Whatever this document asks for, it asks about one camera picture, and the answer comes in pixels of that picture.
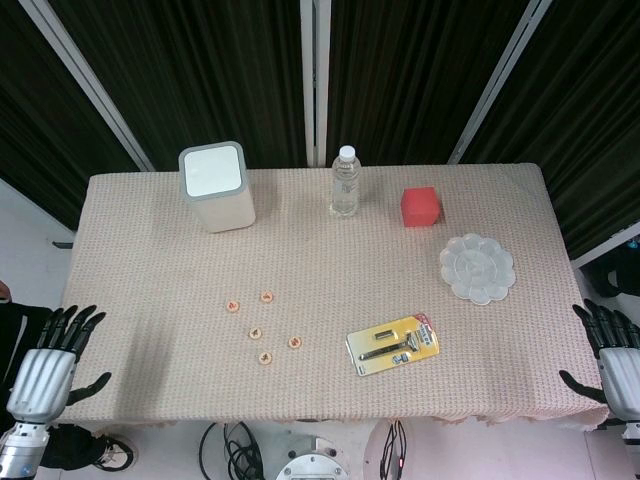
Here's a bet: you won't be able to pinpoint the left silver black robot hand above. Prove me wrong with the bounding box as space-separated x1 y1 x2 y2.
4 304 112 426

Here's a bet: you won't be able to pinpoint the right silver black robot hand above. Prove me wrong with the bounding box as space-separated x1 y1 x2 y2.
558 298 640 419

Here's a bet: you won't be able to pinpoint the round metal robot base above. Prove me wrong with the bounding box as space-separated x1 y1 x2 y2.
274 433 354 480

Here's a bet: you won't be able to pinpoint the person's black trousers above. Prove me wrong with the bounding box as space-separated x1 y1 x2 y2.
0 299 59 401

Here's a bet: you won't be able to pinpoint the black and white sneaker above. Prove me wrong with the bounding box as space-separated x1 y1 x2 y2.
89 433 137 471

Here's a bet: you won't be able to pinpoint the clear flower-shaped paint palette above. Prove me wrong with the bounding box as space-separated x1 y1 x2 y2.
439 232 516 306

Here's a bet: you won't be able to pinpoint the yellow razor blister pack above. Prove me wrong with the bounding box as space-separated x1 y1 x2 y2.
345 312 442 378

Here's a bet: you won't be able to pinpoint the white square bin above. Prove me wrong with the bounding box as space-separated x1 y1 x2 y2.
178 140 257 234

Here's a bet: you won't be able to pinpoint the black pleated curtain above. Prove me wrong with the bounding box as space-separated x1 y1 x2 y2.
0 0 144 232
327 0 531 165
47 0 307 171
462 0 640 259

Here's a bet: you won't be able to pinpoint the red cube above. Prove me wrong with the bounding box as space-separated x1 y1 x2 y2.
400 186 444 228

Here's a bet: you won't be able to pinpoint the beige woven tablecloth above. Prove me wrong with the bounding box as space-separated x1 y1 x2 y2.
47 162 612 434

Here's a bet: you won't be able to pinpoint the clear plastic water bottle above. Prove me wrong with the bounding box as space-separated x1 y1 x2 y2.
329 145 362 218

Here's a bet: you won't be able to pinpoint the grey metal frame post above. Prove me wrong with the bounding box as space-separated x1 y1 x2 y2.
298 0 332 169
569 222 640 271
448 0 551 165
19 0 155 172

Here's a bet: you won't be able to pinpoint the black floor cable bundle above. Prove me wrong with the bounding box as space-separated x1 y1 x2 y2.
199 421 266 480

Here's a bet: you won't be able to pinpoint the black cable with red light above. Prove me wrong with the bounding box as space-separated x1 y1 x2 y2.
379 419 407 479

